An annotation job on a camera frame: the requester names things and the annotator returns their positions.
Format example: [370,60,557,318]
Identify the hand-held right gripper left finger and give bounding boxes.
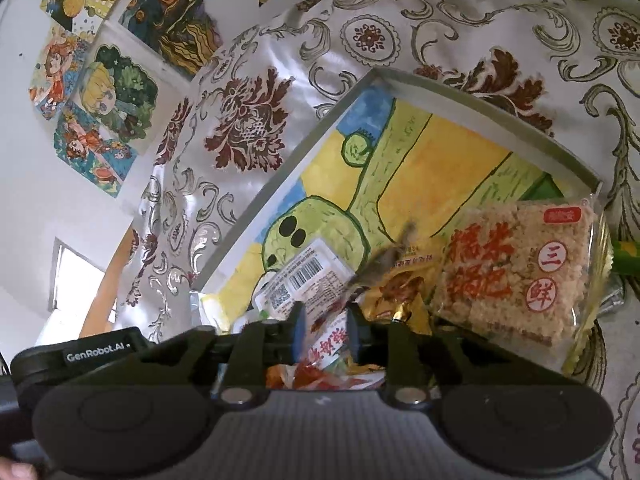
[135,302,307,405]

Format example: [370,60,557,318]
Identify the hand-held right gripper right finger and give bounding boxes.
[349,305,566,405]

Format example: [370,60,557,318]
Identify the red orange snack packet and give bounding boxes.
[265,357,388,391]

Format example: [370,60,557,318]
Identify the white and green snack packet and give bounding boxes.
[255,237,361,376]

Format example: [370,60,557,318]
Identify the yellow snack packet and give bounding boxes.
[350,245,441,326]

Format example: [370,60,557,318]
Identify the clear rice cracker packet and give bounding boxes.
[427,195,613,376]

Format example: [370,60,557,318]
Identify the grey tray with cartoon drawing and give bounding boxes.
[192,67,608,341]

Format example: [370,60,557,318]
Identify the person's left hand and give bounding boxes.
[0,457,40,480]

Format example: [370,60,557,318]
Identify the bright window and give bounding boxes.
[47,237,108,316]

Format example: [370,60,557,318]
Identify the tall red-haired girl poster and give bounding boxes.
[54,104,139,197]

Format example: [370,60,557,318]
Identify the green stick snack packet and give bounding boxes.
[612,240,640,276]

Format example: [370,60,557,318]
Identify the wide red-haired girl poster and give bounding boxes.
[29,26,92,122]

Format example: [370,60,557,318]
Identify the floral patterned bedspread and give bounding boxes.
[115,0,640,480]

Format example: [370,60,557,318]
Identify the blonde character wall poster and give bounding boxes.
[80,44,159,139]

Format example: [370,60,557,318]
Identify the cartoon posters on wall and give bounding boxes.
[119,0,224,79]

